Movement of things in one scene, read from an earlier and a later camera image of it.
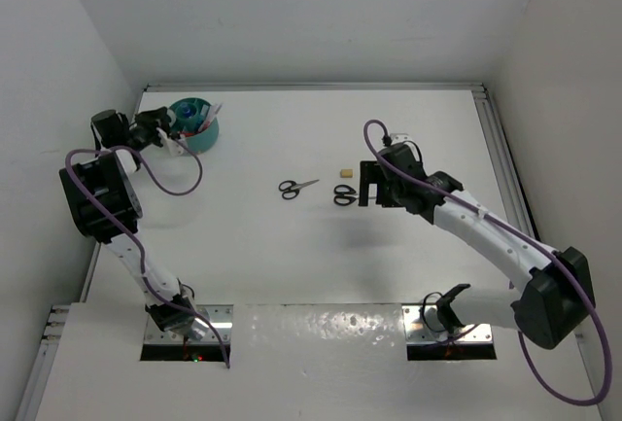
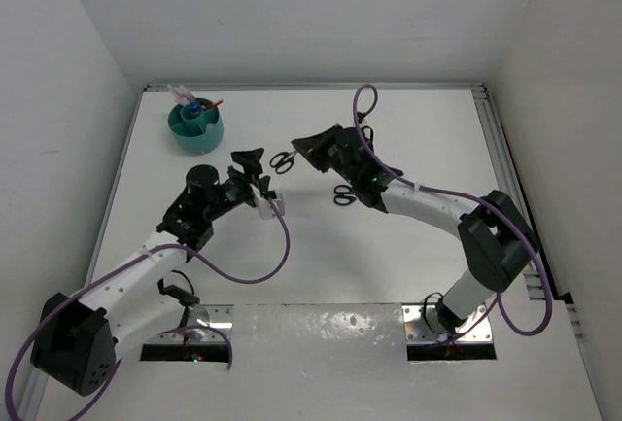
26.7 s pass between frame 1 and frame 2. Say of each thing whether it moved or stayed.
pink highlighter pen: moved
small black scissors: moved
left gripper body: moved
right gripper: moved
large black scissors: stayed
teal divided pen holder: stayed
